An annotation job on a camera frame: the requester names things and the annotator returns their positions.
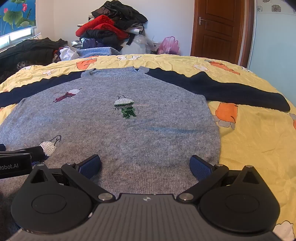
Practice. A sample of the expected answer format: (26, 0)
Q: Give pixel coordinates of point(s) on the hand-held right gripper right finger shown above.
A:
(199, 169)

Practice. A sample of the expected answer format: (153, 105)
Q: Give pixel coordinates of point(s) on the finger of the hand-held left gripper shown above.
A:
(1, 147)
(34, 151)

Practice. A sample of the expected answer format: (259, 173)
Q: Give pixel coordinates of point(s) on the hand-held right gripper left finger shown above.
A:
(90, 165)

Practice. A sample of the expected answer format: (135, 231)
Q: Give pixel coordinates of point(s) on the grey sweater with navy sleeves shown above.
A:
(138, 139)

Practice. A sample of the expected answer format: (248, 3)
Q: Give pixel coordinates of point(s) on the pile of dark and red clothes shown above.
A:
(104, 27)

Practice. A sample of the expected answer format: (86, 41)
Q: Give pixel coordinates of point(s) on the yellow printed bedsheet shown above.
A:
(254, 143)

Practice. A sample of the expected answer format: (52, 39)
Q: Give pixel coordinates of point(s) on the black coat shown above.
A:
(27, 51)

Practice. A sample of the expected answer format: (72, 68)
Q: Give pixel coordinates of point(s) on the white crumpled plastic bag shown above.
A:
(68, 54)

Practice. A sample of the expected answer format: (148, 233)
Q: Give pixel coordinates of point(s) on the window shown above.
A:
(13, 37)

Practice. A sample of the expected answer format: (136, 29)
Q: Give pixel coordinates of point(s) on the light blue fleece blanket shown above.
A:
(99, 51)

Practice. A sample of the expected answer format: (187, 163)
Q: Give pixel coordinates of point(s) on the pink plastic bag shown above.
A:
(168, 45)

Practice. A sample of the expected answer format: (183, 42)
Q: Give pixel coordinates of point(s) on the clear plastic bag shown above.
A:
(138, 44)

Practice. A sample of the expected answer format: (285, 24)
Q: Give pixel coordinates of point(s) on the lotus print window blind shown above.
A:
(16, 16)

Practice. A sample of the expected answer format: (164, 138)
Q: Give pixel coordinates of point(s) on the brown wooden door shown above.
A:
(217, 30)

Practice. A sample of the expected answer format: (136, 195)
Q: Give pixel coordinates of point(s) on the light blue wardrobe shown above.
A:
(272, 46)

